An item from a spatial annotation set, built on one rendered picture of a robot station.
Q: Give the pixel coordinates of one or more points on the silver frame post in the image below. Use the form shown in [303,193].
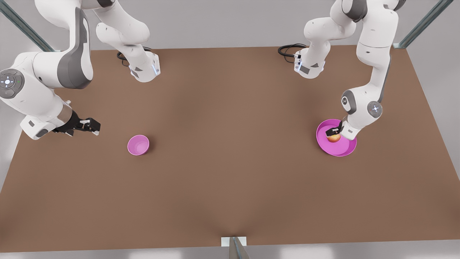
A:
[235,248]
[422,23]
[25,27]

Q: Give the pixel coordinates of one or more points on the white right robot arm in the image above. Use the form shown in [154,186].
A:
[43,68]

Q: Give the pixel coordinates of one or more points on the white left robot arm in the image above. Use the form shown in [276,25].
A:
[373,43]

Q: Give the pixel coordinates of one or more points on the red yellow apple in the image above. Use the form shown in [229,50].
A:
[334,137]

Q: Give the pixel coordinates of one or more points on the pink plate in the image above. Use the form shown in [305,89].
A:
[332,147]

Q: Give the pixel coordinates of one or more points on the pink bowl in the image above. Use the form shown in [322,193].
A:
[138,145]

